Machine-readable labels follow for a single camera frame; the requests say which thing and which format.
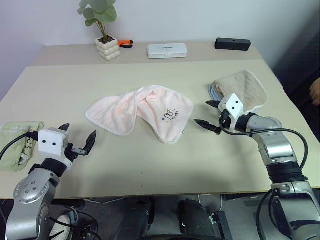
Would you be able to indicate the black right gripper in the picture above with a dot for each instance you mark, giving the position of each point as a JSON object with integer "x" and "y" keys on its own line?
{"x": 225, "y": 121}

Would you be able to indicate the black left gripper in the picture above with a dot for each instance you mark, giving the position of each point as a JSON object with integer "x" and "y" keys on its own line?
{"x": 75, "y": 152}

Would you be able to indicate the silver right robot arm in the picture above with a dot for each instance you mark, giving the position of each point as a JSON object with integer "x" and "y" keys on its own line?
{"x": 277, "y": 147}

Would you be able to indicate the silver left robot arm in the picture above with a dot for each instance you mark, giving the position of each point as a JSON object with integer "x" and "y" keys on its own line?
{"x": 32, "y": 190}

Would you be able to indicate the light blue cloth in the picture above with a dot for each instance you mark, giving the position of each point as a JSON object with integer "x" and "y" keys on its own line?
{"x": 213, "y": 93}

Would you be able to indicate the beige folded towel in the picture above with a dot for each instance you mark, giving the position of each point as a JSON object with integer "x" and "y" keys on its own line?
{"x": 246, "y": 87}

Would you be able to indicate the green towel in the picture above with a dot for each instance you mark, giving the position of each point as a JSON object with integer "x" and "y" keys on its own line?
{"x": 15, "y": 150}

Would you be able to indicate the pink embroidered towel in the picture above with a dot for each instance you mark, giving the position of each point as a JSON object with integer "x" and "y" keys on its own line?
{"x": 140, "y": 112}

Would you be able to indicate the bystander bare hand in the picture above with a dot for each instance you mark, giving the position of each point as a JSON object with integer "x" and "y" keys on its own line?
{"x": 316, "y": 91}

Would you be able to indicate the black rectangular box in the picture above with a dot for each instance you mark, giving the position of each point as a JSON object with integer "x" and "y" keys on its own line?
{"x": 232, "y": 44}

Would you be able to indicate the white flat rectangular case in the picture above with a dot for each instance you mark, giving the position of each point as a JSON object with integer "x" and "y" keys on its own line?
{"x": 167, "y": 51}

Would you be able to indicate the green plant in white pot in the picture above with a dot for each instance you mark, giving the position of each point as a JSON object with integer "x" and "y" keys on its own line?
{"x": 108, "y": 50}

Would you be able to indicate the white sneaker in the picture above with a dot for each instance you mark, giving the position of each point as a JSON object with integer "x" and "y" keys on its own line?
{"x": 61, "y": 225}

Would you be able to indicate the dark rounded shape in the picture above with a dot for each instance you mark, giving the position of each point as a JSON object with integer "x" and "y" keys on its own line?
{"x": 195, "y": 220}
{"x": 137, "y": 220}

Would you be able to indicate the black metal table leg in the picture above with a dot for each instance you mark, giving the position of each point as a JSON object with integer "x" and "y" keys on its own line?
{"x": 221, "y": 225}

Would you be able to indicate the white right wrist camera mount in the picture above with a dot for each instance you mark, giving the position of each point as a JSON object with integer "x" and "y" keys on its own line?
{"x": 233, "y": 106}

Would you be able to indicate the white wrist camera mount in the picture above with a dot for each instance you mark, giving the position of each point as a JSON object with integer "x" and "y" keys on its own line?
{"x": 233, "y": 106}
{"x": 51, "y": 141}

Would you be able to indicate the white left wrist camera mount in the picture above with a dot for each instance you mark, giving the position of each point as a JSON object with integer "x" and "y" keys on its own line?
{"x": 51, "y": 141}

